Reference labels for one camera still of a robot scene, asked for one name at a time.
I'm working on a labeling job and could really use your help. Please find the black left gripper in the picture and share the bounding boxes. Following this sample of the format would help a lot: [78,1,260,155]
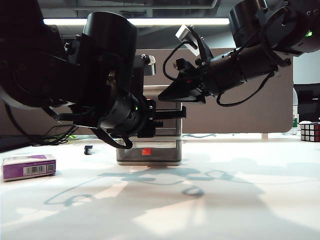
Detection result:
[136,98,187,139]

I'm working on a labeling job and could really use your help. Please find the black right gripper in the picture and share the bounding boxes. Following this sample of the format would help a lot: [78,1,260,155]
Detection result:
[157,56,222,105]

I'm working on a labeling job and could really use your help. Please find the grey translucent drawer red handle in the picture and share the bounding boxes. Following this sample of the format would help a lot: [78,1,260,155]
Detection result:
[154,117,182,137]
[116,139,182,163]
[143,90,182,112]

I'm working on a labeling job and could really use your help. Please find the white drawer cabinet frame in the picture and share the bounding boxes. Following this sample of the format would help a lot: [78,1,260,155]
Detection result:
[116,84,183,167]

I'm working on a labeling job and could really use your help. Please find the purple white napkin pack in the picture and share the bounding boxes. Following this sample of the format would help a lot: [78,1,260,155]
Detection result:
[2,154,57,182]

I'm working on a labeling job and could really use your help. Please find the brown desk partition panel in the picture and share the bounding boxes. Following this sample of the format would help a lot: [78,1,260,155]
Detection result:
[0,47,294,138]

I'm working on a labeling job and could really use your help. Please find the long ceiling light strip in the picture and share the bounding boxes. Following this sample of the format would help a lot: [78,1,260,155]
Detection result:
[42,17,230,26]

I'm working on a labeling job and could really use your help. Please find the clear plastic bottle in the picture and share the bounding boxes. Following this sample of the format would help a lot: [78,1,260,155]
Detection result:
[291,88,301,137]

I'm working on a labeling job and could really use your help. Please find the black monitor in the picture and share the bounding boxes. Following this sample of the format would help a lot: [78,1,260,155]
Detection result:
[293,84,320,123]

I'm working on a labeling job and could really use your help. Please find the Rubik's cube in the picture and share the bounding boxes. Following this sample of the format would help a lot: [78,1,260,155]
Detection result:
[298,121,320,143]

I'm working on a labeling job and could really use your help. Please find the black flat pad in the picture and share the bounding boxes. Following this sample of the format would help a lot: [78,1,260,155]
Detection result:
[0,135,38,153]

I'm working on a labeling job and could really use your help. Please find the grey cable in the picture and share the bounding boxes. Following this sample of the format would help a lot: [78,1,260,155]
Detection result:
[182,133,217,139]

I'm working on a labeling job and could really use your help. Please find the black right camera cable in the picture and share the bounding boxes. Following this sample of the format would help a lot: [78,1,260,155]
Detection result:
[162,41,198,81]

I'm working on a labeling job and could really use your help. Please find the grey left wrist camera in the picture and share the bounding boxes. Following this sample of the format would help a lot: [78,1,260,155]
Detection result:
[134,53,157,76]

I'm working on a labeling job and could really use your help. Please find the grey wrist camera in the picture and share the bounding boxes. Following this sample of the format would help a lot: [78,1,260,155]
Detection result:
[175,24,201,57]
[134,53,157,76]

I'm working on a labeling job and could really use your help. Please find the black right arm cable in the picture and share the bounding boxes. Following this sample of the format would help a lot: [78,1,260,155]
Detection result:
[215,71,276,108]

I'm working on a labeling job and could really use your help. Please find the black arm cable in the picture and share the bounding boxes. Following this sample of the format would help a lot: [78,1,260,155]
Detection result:
[94,123,134,150]
[215,71,276,108]

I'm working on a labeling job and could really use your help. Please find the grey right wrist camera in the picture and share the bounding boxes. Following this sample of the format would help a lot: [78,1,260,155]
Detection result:
[175,24,201,57]

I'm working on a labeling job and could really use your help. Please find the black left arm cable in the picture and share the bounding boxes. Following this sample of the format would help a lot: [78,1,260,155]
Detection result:
[94,123,134,150]

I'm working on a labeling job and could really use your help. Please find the thin black cable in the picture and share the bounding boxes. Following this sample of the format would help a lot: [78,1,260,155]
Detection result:
[32,125,77,147]

